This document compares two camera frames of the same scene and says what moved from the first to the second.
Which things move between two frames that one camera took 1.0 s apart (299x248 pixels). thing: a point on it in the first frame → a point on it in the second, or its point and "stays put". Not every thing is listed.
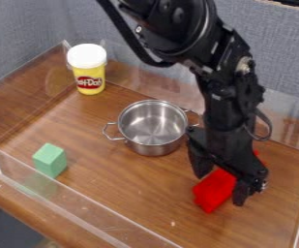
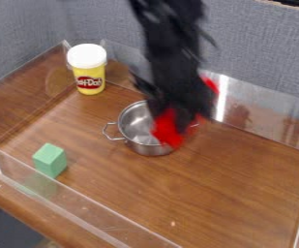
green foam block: (50, 161) stays put
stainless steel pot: (153, 127) stays put
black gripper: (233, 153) → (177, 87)
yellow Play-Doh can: (87, 58) stays put
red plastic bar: (214, 188) → (169, 120)
